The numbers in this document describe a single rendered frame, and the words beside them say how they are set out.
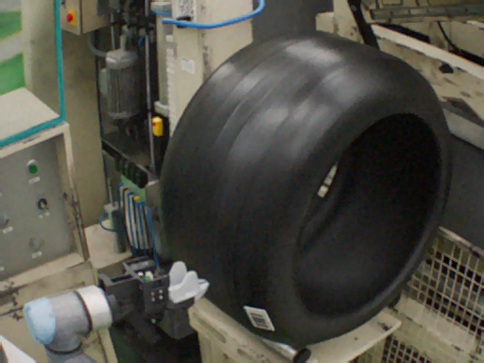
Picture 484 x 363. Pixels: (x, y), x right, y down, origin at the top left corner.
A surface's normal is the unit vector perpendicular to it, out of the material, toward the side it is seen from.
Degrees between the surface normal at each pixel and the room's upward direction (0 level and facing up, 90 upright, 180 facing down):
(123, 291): 90
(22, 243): 90
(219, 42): 90
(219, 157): 58
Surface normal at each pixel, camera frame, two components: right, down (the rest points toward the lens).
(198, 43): -0.79, 0.32
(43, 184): 0.61, 0.36
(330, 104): 0.13, -0.24
